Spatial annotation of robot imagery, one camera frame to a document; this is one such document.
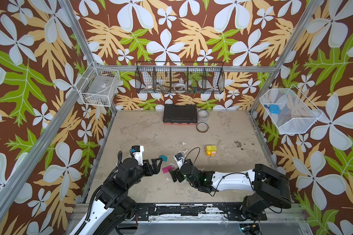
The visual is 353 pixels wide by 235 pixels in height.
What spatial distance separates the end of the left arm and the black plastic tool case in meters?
0.47

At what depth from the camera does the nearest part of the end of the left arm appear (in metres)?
0.52

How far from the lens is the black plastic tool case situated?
1.10 meters
